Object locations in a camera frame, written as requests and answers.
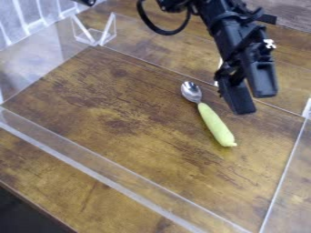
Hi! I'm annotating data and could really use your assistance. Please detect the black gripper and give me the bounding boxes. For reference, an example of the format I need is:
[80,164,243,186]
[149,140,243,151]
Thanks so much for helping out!
[196,0,277,115]

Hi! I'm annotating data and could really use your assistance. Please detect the clear acrylic corner bracket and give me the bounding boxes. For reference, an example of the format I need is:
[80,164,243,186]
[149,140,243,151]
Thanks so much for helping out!
[70,13,116,46]

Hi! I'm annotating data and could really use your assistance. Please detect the green handled metal spoon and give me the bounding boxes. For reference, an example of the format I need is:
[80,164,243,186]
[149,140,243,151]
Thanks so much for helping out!
[181,81,236,147]

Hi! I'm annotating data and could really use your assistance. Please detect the black strip on table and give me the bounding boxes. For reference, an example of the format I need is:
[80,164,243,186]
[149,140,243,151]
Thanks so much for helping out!
[259,14,277,25]

